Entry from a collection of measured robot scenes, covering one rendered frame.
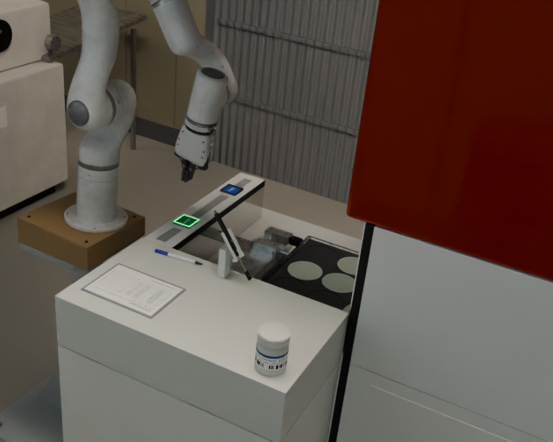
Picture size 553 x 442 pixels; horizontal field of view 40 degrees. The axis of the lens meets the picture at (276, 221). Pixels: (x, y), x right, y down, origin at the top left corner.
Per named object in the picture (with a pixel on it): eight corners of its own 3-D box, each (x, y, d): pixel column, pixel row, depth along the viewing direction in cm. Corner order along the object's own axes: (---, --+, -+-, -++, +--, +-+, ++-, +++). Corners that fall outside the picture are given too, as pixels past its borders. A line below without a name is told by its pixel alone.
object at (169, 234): (262, 216, 257) (265, 179, 250) (168, 291, 213) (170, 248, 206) (238, 208, 260) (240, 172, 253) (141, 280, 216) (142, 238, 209)
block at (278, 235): (291, 241, 232) (292, 232, 230) (287, 245, 229) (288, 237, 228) (269, 233, 235) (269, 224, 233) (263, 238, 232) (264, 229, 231)
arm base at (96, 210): (50, 215, 228) (51, 159, 219) (97, 198, 242) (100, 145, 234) (93, 239, 219) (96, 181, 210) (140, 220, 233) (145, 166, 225)
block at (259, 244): (280, 252, 225) (281, 243, 224) (275, 257, 223) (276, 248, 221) (256, 244, 228) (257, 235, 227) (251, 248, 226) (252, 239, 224)
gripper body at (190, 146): (223, 127, 205) (213, 162, 211) (192, 111, 208) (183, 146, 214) (208, 136, 199) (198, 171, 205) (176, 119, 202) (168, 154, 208)
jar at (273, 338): (291, 363, 167) (296, 328, 163) (276, 381, 161) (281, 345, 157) (263, 352, 170) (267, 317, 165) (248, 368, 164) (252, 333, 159)
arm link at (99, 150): (68, 162, 219) (70, 83, 208) (107, 145, 235) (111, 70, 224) (103, 174, 215) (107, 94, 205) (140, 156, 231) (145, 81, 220)
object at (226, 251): (242, 277, 196) (247, 232, 189) (235, 284, 193) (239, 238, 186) (222, 269, 198) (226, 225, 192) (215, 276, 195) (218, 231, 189)
